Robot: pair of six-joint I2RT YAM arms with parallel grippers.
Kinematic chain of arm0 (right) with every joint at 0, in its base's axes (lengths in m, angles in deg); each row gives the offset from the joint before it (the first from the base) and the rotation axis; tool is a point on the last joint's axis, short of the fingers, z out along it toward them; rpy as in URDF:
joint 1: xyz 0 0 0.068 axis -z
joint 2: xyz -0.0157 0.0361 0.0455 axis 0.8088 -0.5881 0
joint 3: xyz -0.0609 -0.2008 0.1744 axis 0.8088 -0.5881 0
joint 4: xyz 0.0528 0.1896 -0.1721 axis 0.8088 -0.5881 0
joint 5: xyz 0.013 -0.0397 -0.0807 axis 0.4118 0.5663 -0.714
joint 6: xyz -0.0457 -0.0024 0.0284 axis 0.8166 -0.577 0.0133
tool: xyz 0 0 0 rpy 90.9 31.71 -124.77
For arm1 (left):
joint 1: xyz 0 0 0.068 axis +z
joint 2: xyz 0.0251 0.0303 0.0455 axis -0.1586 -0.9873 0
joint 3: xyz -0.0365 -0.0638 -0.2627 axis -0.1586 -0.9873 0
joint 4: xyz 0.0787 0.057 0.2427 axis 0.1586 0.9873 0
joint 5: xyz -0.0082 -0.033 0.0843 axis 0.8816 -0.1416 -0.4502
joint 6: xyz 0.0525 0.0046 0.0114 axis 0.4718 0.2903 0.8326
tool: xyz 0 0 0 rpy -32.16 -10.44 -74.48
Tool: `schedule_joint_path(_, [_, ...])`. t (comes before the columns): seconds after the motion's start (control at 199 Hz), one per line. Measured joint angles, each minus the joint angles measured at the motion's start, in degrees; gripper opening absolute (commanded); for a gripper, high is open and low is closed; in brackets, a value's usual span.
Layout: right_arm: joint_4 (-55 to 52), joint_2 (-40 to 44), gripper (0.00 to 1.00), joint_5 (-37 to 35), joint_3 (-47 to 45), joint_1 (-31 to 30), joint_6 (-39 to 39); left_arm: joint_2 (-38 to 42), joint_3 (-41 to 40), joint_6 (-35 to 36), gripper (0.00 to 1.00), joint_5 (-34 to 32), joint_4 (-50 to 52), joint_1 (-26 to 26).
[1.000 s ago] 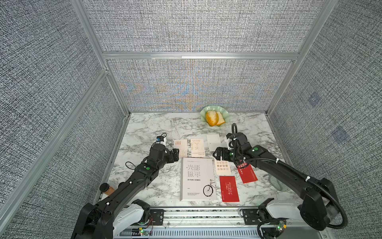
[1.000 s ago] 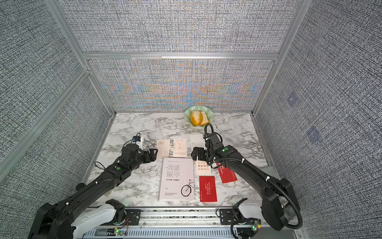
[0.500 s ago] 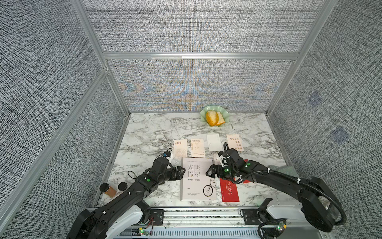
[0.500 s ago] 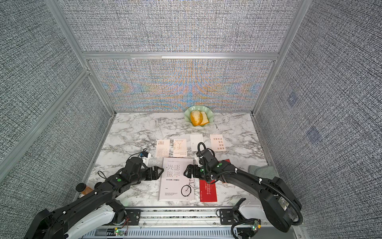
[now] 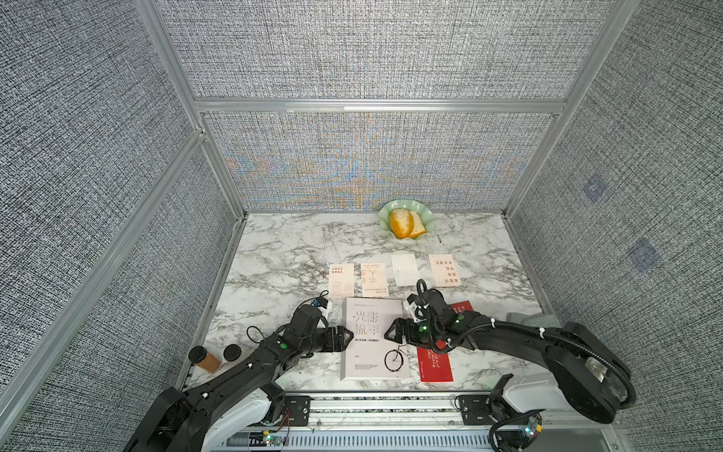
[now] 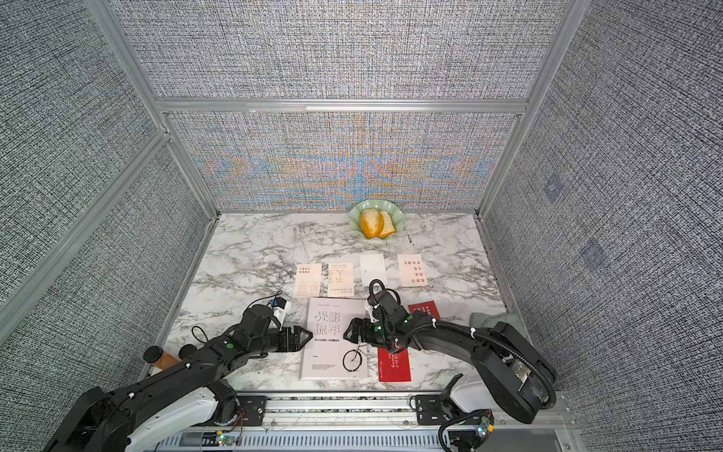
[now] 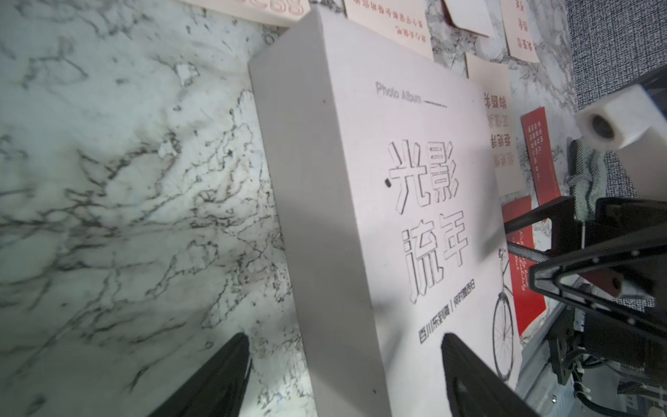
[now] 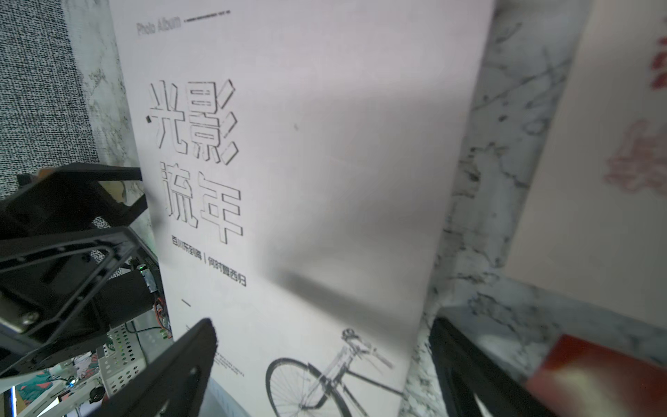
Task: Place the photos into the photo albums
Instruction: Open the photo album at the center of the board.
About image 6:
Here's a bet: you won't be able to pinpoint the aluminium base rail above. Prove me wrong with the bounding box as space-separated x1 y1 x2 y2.
146 390 586 451

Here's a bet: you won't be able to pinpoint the brown cup black lid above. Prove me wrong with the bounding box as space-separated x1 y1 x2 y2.
143 346 180 371

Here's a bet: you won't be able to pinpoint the pink card gold character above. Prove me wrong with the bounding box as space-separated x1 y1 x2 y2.
327 263 355 299

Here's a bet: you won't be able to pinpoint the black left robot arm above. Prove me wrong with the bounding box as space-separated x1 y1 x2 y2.
44 305 314 451

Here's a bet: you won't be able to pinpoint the large red card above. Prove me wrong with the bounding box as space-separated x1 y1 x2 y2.
378 350 412 383

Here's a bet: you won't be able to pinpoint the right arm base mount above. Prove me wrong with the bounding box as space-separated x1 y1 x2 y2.
412 395 450 426

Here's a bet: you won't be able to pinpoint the large orange bread roll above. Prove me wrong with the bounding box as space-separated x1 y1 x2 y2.
360 208 380 239

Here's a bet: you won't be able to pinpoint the pink card red characters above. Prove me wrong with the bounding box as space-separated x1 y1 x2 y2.
397 254 429 287

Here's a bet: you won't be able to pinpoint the small bread slice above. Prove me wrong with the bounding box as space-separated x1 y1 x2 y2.
377 210 397 238

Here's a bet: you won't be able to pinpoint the aluminium enclosure frame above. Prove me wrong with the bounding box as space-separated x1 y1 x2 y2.
1 1 589 341

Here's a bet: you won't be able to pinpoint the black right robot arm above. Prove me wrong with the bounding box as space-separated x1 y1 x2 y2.
344 308 557 424

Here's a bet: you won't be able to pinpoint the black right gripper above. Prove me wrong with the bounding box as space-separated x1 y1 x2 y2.
340 318 395 348

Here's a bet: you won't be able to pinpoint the blank white postcard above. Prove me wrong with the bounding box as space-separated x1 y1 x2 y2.
360 253 388 287

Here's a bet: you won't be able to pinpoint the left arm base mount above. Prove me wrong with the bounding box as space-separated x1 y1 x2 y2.
218 395 268 429

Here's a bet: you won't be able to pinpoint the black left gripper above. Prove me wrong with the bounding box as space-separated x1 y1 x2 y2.
249 325 314 357

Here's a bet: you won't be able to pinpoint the light green wavy bowl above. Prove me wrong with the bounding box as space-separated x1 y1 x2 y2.
348 200 405 239

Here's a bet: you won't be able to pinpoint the white photo album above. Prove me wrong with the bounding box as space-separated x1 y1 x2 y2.
300 298 368 380

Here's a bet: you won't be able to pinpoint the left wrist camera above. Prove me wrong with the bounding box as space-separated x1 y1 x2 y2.
267 297 288 323

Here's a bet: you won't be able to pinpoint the small red card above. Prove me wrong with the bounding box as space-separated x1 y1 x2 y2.
409 301 441 319

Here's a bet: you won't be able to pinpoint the green knitted cloth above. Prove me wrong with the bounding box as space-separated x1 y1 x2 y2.
470 313 525 335

